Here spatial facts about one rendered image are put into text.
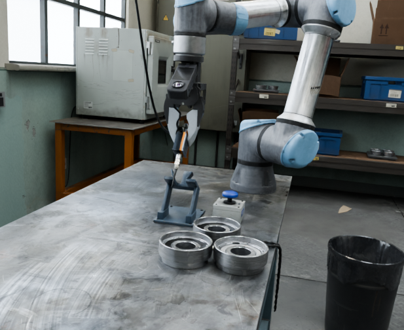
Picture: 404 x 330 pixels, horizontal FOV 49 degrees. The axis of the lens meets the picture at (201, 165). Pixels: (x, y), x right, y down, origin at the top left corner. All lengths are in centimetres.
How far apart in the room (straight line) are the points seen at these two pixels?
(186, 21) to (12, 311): 68
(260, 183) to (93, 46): 215
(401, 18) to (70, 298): 399
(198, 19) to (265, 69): 387
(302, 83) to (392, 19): 314
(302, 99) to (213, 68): 346
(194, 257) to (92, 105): 255
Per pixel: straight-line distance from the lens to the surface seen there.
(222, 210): 109
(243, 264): 82
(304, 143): 128
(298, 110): 130
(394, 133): 494
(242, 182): 139
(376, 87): 439
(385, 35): 440
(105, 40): 324
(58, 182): 325
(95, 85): 327
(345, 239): 227
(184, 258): 83
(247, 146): 138
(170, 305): 73
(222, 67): 470
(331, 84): 431
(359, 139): 491
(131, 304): 73
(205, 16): 105
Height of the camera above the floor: 116
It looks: 12 degrees down
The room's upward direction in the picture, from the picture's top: 3 degrees clockwise
